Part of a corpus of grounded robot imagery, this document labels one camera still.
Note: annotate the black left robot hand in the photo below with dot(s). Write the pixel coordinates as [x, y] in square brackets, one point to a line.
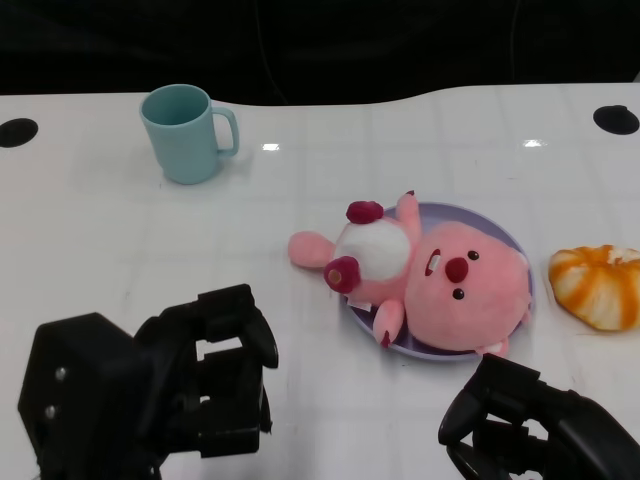
[110, 400]

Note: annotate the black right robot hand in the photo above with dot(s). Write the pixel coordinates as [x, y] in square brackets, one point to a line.
[550, 430]

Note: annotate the pink plush beaver doll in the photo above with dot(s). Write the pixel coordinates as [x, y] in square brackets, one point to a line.
[460, 295]

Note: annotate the lilac plastic plate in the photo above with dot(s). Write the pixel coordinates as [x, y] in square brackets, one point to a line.
[360, 322]

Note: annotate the orange striped bread toy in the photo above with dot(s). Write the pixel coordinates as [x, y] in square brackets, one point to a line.
[600, 290]

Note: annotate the teal plastic mug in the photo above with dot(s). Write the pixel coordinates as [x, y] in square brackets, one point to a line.
[181, 140]

